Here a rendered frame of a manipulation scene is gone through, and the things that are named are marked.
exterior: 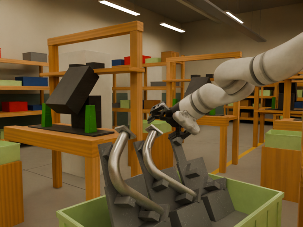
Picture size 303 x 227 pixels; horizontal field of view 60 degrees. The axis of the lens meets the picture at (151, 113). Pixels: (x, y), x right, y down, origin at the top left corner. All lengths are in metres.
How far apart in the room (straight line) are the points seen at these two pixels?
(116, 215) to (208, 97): 0.40
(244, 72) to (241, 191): 0.58
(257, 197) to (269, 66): 0.60
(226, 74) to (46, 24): 7.44
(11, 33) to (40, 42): 0.76
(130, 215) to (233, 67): 0.49
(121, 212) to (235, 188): 0.50
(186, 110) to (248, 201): 0.49
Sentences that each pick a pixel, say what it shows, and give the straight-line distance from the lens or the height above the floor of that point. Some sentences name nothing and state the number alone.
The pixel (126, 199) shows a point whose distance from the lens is 0.73.
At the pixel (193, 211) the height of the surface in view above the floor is 0.91.
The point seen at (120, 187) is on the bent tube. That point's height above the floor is 1.05.
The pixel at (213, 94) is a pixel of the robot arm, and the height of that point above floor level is 1.29.
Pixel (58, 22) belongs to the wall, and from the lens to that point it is 8.17.
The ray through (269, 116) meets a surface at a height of 0.35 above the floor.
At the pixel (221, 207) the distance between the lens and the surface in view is 1.05.
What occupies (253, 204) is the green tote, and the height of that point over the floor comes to 0.89.
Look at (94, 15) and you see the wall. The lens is 9.09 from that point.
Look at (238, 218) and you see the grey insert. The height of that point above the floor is 0.85.
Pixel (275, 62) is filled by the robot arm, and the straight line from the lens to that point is 0.58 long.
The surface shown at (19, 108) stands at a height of 0.92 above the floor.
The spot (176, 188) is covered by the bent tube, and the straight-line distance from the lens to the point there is 0.91.
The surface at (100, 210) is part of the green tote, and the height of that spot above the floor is 0.92.
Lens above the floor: 1.30
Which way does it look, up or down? 5 degrees down
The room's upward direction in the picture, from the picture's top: straight up
